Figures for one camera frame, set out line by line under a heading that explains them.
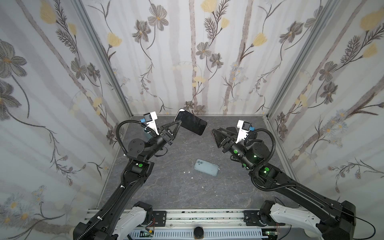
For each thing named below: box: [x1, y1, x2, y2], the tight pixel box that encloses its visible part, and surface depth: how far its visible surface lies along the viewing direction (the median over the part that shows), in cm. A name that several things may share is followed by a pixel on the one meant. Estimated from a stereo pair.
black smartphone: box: [174, 108, 208, 136], surface depth 62 cm
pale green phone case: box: [194, 158, 220, 177], surface depth 95 cm
